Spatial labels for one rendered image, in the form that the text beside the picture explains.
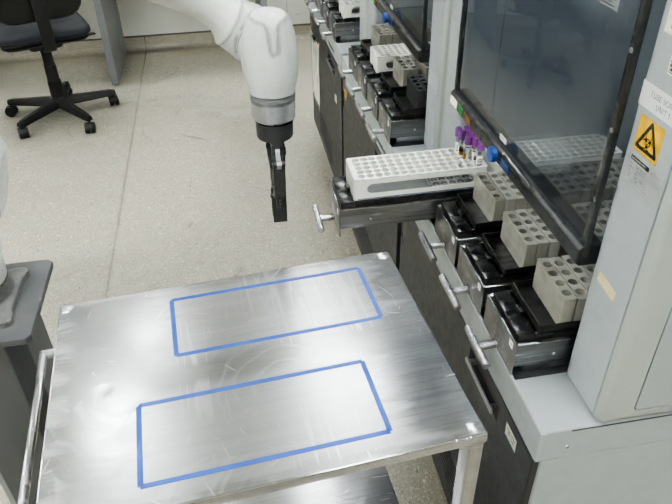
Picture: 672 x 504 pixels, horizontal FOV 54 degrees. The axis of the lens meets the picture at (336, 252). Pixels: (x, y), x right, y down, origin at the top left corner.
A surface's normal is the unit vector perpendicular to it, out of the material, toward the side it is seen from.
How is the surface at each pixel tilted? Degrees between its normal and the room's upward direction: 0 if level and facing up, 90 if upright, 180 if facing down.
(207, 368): 0
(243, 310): 0
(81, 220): 0
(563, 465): 90
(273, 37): 77
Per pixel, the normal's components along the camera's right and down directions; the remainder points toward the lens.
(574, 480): 0.18, 0.58
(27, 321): -0.02, -0.80
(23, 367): 0.82, 0.33
